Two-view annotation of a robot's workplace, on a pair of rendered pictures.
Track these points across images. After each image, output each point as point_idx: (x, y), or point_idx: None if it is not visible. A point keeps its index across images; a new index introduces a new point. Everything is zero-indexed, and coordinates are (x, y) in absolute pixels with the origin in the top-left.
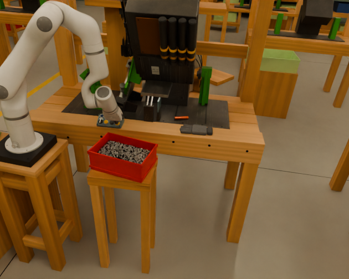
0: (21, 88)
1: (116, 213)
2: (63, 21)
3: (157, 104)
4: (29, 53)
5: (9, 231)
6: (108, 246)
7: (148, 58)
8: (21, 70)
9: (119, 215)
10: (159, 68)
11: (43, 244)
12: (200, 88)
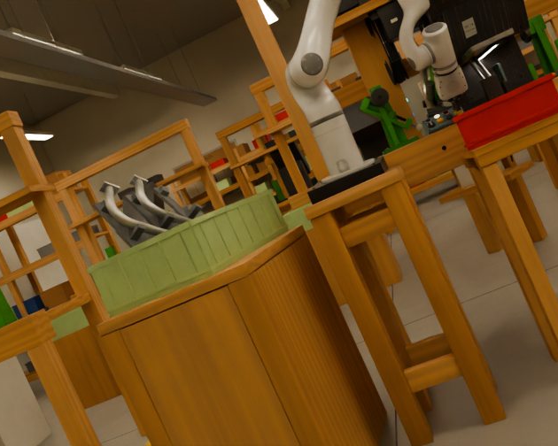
0: (321, 83)
1: (524, 343)
2: None
3: None
4: (329, 3)
5: (377, 362)
6: None
7: (453, 9)
8: (327, 30)
9: (535, 341)
10: (475, 19)
11: (449, 360)
12: (538, 56)
